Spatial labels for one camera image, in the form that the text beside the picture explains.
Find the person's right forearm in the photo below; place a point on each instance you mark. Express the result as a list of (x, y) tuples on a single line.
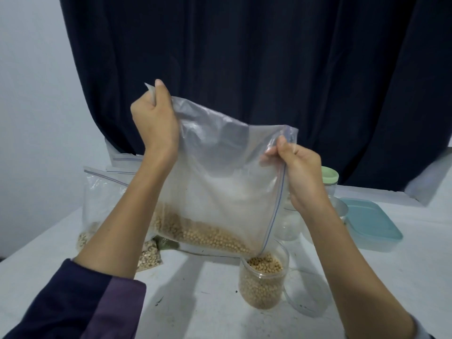
[(353, 272)]

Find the dark navy curtain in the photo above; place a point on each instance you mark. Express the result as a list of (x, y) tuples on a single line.
[(247, 53)]

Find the transparent jar green lid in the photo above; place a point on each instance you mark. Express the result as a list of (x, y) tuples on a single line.
[(330, 175)]

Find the person's left forearm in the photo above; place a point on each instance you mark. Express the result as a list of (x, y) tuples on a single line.
[(120, 229)]

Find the teal lidded plastic container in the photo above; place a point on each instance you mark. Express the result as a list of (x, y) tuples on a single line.
[(373, 223)]

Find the clear zip bag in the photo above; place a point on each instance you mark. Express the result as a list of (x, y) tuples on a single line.
[(121, 162)]

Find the zip bag of grains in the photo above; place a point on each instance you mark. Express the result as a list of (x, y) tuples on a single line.
[(99, 201)]

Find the pile of yellow soybeans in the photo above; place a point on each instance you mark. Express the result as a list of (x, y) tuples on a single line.
[(205, 235)]

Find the clear bag with soybeans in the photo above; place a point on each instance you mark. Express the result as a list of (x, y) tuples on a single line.
[(219, 180)]

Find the clear round lid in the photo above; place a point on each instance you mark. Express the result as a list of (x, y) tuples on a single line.
[(307, 293)]

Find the person's left hand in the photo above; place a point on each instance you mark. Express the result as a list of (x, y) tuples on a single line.
[(157, 127)]

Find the person's right hand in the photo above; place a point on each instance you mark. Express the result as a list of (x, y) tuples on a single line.
[(307, 176)]

